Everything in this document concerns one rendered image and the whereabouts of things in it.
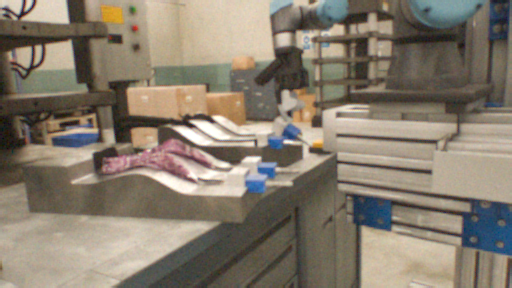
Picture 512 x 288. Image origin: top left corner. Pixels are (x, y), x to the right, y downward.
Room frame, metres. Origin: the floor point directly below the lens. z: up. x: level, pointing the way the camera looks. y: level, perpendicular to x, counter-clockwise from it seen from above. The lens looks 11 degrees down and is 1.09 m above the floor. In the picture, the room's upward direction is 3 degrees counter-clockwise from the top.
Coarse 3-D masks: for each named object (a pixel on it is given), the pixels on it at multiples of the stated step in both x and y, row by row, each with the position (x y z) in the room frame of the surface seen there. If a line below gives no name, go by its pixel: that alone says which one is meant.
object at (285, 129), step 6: (276, 120) 1.15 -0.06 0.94; (282, 120) 1.16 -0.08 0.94; (288, 120) 1.16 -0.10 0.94; (276, 126) 1.15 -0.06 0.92; (282, 126) 1.14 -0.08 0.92; (288, 126) 1.16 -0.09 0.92; (294, 126) 1.17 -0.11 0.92; (276, 132) 1.16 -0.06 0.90; (282, 132) 1.15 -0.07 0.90; (288, 132) 1.14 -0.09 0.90; (294, 132) 1.14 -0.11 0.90; (300, 132) 1.16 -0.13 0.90; (288, 138) 1.15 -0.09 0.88; (294, 138) 1.14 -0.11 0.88; (300, 138) 1.14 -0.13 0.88; (312, 144) 1.13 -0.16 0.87
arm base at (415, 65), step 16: (400, 48) 0.77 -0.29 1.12; (416, 48) 0.75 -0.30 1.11; (432, 48) 0.73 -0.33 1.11; (448, 48) 0.74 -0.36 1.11; (400, 64) 0.76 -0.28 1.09; (416, 64) 0.74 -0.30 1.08; (432, 64) 0.73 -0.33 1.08; (448, 64) 0.73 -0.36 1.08; (400, 80) 0.75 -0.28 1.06; (416, 80) 0.73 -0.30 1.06; (432, 80) 0.72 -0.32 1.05; (448, 80) 0.72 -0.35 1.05; (464, 80) 0.74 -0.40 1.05
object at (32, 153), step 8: (0, 152) 1.72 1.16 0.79; (8, 152) 1.71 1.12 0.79; (16, 152) 1.70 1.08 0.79; (24, 152) 1.70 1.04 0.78; (32, 152) 1.68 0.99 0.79; (40, 152) 1.67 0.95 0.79; (48, 152) 1.66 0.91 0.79; (56, 152) 1.65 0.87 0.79; (64, 152) 1.65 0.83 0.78; (0, 160) 1.54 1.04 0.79; (8, 160) 1.53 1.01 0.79; (16, 160) 1.52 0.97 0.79; (24, 160) 1.51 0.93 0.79; (32, 160) 1.50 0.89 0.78; (0, 168) 1.39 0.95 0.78; (8, 168) 1.38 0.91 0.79; (16, 168) 1.37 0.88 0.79; (0, 176) 1.26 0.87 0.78; (8, 176) 1.26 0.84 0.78; (16, 176) 1.25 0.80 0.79; (0, 184) 1.15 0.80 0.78; (8, 184) 1.15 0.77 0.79; (16, 184) 1.15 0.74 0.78
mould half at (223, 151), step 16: (160, 128) 1.20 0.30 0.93; (176, 128) 1.17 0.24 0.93; (208, 128) 1.25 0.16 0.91; (240, 128) 1.35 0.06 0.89; (144, 144) 1.31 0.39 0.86; (160, 144) 1.20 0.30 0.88; (192, 144) 1.13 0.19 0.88; (208, 144) 1.12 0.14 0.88; (224, 144) 1.10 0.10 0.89; (240, 144) 1.06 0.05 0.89; (224, 160) 1.07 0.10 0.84; (240, 160) 1.05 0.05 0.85; (272, 160) 1.06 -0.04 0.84; (288, 160) 1.14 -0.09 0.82
